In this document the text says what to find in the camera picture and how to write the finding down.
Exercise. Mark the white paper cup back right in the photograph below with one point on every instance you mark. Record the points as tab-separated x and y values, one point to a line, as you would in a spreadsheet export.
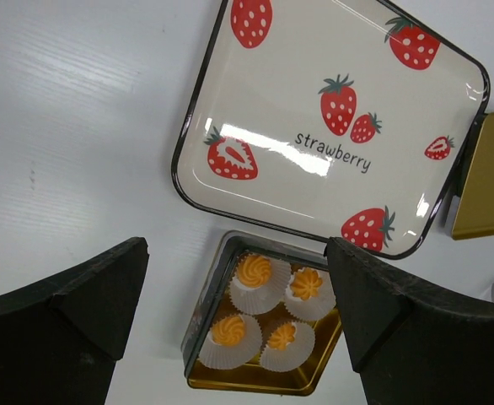
316	308

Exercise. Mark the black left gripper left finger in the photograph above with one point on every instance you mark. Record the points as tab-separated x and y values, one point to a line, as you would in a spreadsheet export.
61	337

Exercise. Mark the white paper cup front left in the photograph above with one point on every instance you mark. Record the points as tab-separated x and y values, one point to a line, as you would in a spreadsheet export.
218	357

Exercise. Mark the white paper cup back left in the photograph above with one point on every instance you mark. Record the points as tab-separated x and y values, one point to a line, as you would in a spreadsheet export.
265	298

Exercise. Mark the orange swirl cookie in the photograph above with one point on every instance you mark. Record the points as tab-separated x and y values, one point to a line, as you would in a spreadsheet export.
306	284

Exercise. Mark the strawberry print tray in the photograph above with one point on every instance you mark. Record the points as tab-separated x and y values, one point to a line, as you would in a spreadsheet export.
328	118

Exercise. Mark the white paper cup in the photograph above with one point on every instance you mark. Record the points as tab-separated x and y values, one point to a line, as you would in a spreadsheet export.
218	357
296	353
265	298
316	308

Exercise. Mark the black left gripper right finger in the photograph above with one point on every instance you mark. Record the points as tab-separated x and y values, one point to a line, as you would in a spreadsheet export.
410	340

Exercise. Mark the white paper cup front right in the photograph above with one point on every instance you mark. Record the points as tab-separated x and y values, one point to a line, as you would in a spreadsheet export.
296	353

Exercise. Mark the black gold cookie tin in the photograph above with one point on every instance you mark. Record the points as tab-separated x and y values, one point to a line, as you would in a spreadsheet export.
214	301

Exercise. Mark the gold tin lid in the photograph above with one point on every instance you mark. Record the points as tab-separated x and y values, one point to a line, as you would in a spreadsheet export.
471	211

